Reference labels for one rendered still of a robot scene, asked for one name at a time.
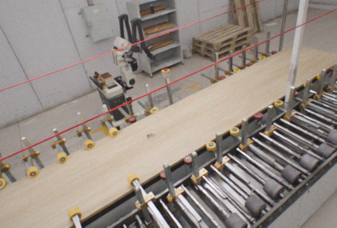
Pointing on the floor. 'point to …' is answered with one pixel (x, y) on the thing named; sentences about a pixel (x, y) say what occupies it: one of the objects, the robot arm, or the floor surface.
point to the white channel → (299, 34)
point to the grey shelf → (170, 12)
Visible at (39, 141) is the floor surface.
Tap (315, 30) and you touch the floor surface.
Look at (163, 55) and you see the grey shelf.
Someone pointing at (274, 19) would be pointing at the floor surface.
